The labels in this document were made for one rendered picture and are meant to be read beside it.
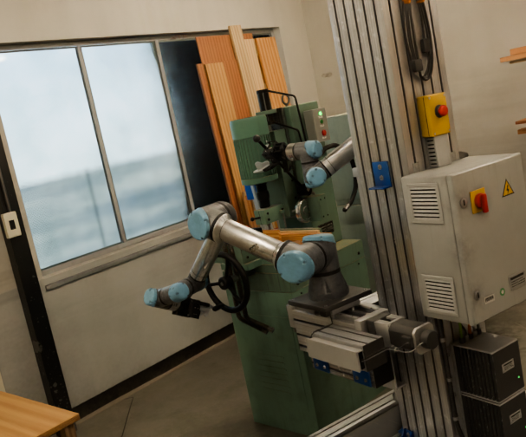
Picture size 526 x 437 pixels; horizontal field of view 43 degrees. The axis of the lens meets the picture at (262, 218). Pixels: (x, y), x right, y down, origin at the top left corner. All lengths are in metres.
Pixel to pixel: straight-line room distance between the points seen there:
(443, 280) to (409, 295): 0.23
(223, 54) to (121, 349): 2.16
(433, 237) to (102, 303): 2.45
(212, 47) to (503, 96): 2.06
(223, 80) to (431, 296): 2.90
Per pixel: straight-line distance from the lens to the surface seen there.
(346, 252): 3.28
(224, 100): 4.70
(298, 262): 2.25
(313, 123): 3.24
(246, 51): 5.01
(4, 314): 3.80
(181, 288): 2.72
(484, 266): 2.15
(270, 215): 3.15
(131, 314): 4.23
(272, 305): 3.09
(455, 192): 2.03
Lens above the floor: 1.52
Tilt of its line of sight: 9 degrees down
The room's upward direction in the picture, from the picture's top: 11 degrees counter-clockwise
